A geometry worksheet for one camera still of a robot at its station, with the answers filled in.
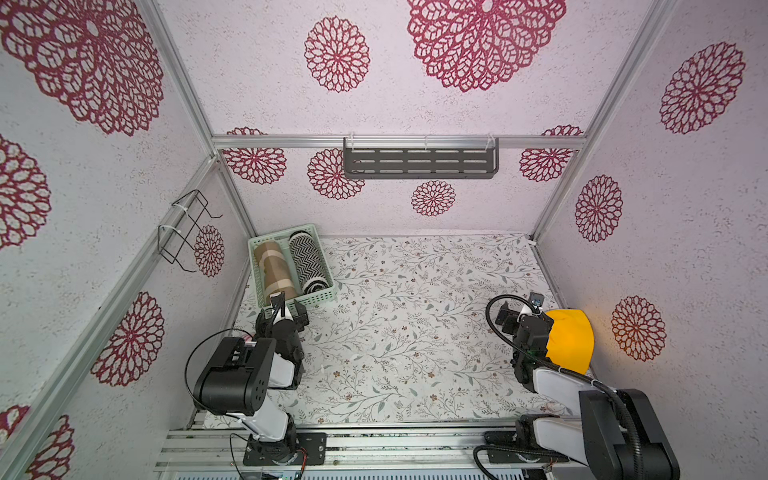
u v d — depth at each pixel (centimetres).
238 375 47
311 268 100
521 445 69
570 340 92
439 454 73
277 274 102
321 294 98
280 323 73
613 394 44
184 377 45
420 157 94
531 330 67
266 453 68
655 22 70
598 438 42
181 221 77
